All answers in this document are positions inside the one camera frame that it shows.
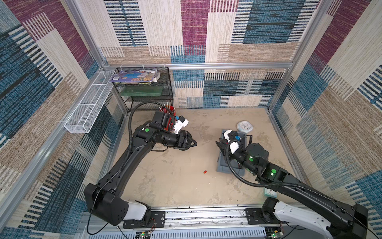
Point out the round white clock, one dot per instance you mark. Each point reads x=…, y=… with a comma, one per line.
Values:
x=244, y=126

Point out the white mesh wall basket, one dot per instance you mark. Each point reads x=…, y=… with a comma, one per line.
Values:
x=90, y=105

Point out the black wire shelf rack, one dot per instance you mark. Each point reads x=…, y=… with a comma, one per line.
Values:
x=137, y=85

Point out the green board on shelf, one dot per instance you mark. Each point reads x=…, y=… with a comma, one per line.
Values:
x=141, y=91

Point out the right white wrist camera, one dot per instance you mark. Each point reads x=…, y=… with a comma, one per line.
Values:
x=230, y=135

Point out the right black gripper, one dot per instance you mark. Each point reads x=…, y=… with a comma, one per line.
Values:
x=226, y=146

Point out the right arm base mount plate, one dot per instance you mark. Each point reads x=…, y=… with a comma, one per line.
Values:
x=256, y=216

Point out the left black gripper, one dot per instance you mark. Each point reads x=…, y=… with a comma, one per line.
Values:
x=184, y=146

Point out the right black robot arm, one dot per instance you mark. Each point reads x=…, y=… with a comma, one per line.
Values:
x=324, y=215

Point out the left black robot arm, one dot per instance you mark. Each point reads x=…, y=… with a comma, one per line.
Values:
x=104, y=198

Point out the colourful book on shelf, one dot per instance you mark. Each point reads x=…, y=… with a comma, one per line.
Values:
x=139, y=77

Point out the red pen cup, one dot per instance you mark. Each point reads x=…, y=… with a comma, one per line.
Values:
x=168, y=110

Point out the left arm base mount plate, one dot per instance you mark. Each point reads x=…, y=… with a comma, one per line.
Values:
x=156, y=219

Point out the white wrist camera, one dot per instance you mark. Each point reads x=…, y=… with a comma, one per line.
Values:
x=180, y=123
x=230, y=135

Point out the small teal square clock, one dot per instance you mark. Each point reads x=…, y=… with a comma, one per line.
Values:
x=270, y=193

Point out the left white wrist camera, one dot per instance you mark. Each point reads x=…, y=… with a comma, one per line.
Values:
x=180, y=123

